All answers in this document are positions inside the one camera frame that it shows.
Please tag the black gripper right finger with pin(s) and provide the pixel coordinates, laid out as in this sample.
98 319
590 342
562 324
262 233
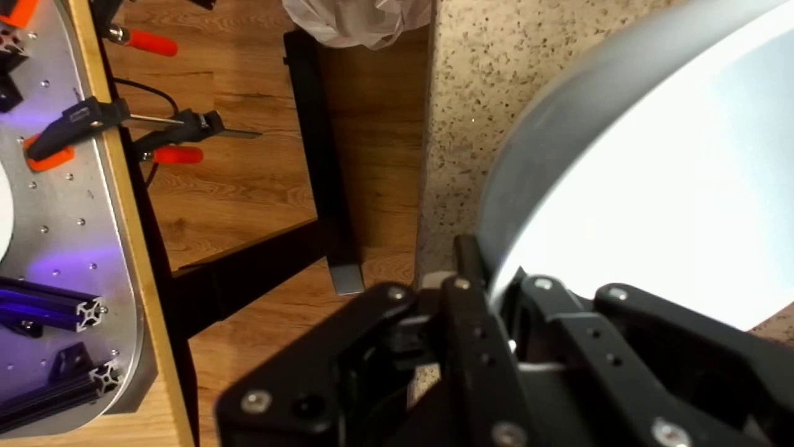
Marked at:
659 373

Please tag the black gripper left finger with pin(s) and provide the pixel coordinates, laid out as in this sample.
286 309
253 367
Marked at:
393 368

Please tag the light blue bowl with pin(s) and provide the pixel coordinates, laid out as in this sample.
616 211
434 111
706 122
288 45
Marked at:
661 161

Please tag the white plastic bag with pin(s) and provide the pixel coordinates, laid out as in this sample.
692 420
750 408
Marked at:
357 24

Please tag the grey perforated mounting plate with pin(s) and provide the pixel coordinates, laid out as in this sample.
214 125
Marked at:
67 227

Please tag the black aluminium extrusion bar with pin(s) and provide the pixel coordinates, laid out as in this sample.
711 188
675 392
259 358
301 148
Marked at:
33 307

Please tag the black metal stand frame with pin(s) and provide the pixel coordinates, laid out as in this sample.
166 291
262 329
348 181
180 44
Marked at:
214 290

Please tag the orange-handled clamp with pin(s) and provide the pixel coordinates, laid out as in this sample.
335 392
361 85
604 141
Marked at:
141 40
89 119

